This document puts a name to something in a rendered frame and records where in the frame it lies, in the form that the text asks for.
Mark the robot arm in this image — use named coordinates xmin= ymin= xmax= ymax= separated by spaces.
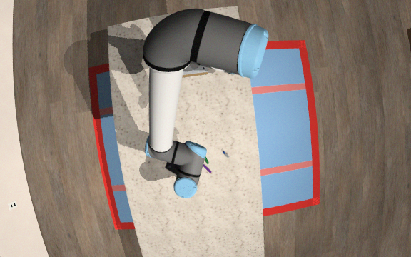
xmin=143 ymin=9 xmax=268 ymax=198

